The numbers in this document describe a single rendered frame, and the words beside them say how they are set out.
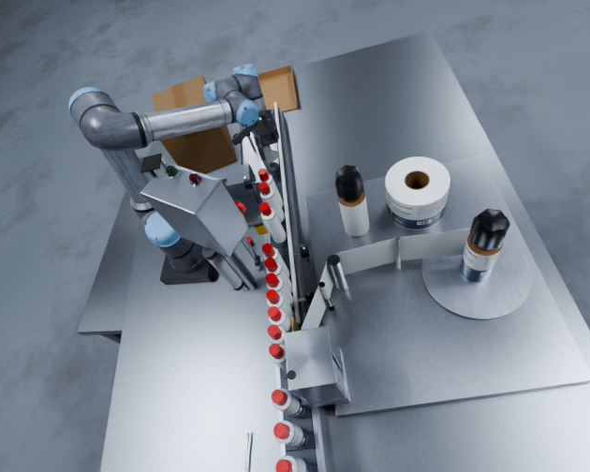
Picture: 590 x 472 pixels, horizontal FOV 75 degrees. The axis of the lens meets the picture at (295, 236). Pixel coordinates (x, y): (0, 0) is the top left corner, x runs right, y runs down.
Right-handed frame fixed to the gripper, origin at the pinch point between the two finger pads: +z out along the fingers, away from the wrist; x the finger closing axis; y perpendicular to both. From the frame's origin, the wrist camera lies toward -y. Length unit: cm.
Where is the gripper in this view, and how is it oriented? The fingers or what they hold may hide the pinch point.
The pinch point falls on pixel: (266, 167)
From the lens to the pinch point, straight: 146.4
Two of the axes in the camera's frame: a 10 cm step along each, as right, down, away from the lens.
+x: 0.3, -4.6, 8.9
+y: 9.7, -2.0, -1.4
